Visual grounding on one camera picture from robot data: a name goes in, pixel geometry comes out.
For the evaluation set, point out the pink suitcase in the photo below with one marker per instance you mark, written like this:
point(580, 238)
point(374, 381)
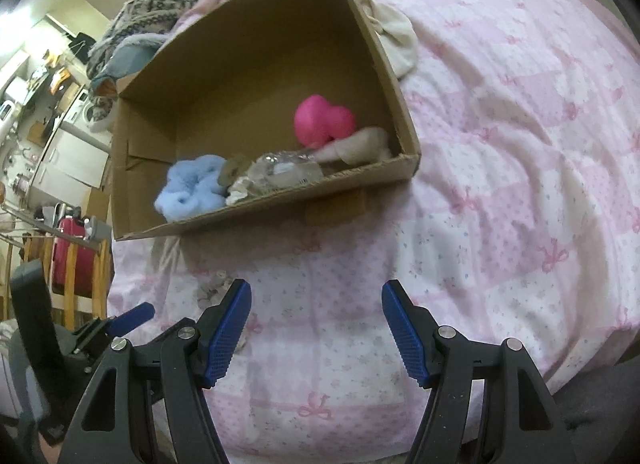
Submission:
point(70, 226)

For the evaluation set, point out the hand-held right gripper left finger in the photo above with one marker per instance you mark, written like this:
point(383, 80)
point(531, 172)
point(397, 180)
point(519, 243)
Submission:
point(225, 339)

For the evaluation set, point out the cream white cloth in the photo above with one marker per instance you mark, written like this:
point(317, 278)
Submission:
point(395, 39)

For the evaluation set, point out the grey bin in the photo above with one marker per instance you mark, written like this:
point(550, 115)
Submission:
point(97, 230)

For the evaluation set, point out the brown cardboard box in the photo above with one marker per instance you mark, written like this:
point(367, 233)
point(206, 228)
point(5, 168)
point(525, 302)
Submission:
point(225, 94)

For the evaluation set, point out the blue fluffy scrunchie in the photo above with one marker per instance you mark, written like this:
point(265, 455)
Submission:
point(185, 189)

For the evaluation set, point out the clear plastic packet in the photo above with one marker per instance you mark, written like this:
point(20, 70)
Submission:
point(285, 172)

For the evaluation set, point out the cream plush toy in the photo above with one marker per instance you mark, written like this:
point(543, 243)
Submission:
point(355, 147)

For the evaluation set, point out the wooden chair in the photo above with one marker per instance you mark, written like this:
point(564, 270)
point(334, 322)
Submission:
point(100, 274)

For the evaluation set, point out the olive beige scrunchie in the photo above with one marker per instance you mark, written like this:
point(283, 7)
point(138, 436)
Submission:
point(235, 167)

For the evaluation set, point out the pink heart toy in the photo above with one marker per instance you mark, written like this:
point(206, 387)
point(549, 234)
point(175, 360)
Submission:
point(320, 119)

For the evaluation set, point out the cream satin scrunchie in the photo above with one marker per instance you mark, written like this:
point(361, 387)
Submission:
point(240, 192)
point(210, 291)

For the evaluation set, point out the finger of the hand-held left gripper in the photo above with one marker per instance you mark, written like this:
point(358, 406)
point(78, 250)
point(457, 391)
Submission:
point(132, 318)

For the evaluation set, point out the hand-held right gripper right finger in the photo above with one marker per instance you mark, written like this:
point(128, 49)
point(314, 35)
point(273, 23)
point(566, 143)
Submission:
point(405, 334)

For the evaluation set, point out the pink bow print quilt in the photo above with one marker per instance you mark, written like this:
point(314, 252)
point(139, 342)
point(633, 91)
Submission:
point(500, 169)

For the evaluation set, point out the white kitchen cabinets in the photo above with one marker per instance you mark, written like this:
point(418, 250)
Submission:
point(70, 159)

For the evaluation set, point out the white washing machine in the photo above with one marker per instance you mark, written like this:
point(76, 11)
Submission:
point(95, 112)

